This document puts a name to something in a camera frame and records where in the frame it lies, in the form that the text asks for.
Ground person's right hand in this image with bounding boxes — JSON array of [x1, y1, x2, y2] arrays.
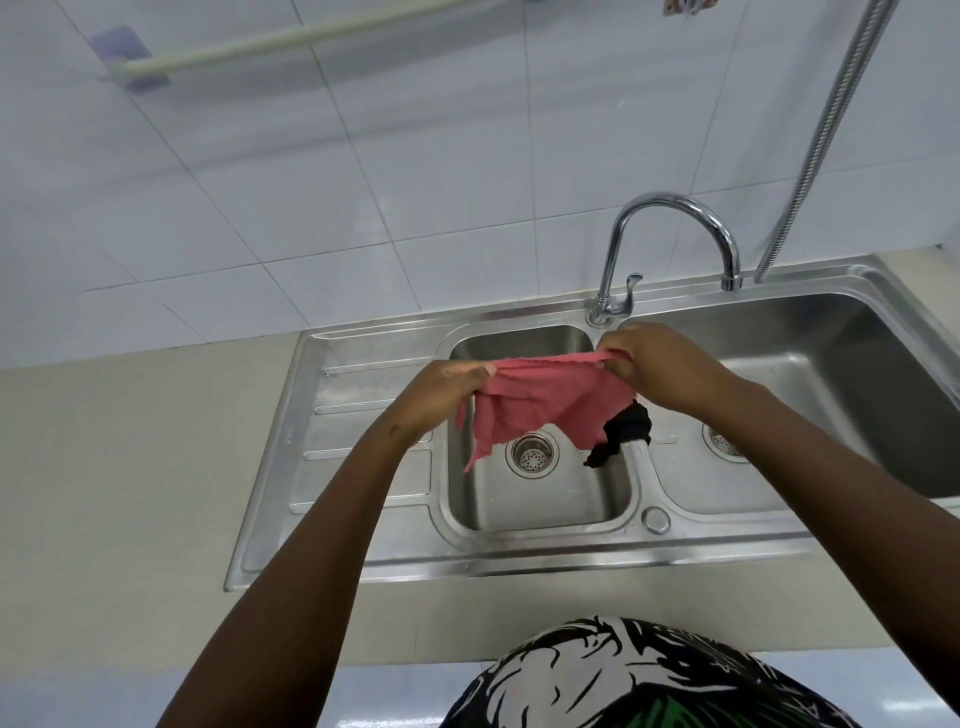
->
[[596, 322, 740, 419]]

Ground pink cleaning cloth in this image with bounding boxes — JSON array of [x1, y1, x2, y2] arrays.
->
[[454, 352, 639, 474]]

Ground stainless steel double sink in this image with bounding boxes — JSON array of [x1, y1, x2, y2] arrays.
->
[[225, 253, 960, 594]]

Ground black white patterned shirt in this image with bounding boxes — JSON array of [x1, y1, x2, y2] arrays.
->
[[438, 617, 864, 728]]

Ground white towel rail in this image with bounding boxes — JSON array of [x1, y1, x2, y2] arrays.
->
[[88, 0, 489, 95]]

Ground chrome gooseneck faucet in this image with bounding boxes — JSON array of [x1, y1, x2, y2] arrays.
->
[[587, 192, 744, 329]]

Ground metal flexible hose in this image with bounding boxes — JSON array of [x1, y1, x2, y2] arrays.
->
[[753, 0, 900, 285]]

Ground person's left hand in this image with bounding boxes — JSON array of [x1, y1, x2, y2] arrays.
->
[[390, 358, 498, 440]]

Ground black cloth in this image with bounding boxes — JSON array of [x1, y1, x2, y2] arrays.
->
[[583, 401, 654, 470]]

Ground person's left forearm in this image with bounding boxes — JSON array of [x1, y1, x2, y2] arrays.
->
[[155, 408, 436, 728]]

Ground person's right forearm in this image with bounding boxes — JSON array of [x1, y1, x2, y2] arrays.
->
[[693, 378, 960, 691]]

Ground round sink drain strainer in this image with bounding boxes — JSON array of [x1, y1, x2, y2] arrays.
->
[[505, 432, 561, 479], [702, 421, 751, 465]]

